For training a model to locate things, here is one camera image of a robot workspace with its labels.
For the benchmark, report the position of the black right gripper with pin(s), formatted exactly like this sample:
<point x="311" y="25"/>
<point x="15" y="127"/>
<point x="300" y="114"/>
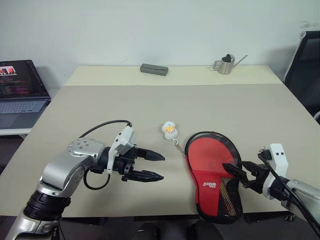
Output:
<point x="257" y="178"/>

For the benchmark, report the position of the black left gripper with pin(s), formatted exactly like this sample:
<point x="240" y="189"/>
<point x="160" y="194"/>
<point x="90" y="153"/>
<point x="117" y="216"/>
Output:
<point x="125" y="162"/>

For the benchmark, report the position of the black red paddle case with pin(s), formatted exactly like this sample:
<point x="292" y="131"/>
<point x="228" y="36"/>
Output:
<point x="207" y="185"/>

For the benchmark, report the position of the red table tennis paddle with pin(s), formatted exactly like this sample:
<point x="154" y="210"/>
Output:
<point x="207" y="155"/>

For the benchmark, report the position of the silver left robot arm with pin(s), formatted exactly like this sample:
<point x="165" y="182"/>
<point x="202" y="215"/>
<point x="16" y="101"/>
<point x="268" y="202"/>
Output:
<point x="62" y="170"/>

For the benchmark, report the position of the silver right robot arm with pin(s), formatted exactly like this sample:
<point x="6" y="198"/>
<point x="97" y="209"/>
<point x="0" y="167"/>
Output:
<point x="305" y="195"/>

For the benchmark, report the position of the dark rounded shape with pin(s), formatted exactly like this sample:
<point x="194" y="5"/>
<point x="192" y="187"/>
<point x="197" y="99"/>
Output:
<point x="207" y="231"/>
<point x="148" y="232"/>

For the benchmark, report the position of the grey rectangular box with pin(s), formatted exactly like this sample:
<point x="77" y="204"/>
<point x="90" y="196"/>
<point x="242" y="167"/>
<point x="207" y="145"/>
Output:
<point x="153" y="69"/>

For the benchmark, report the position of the small metal watering can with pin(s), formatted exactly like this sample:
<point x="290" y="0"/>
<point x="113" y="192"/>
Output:
<point x="226" y="67"/>

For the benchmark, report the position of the black mesh office chair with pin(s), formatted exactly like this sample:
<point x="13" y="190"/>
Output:
<point x="307" y="75"/>

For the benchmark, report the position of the open black laptop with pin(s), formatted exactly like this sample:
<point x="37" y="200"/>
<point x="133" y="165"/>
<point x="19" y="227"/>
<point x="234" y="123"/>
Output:
<point x="20" y="80"/>

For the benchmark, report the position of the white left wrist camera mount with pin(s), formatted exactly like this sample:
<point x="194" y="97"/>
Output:
<point x="122" y="140"/>

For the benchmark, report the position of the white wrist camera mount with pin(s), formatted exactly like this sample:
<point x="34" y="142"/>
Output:
<point x="278" y="157"/>
<point x="122" y="140"/>

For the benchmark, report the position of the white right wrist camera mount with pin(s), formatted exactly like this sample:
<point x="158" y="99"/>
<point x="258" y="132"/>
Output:
<point x="278" y="157"/>

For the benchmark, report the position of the black table frame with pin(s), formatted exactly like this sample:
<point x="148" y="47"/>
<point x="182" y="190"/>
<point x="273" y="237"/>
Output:
<point x="82" y="220"/>

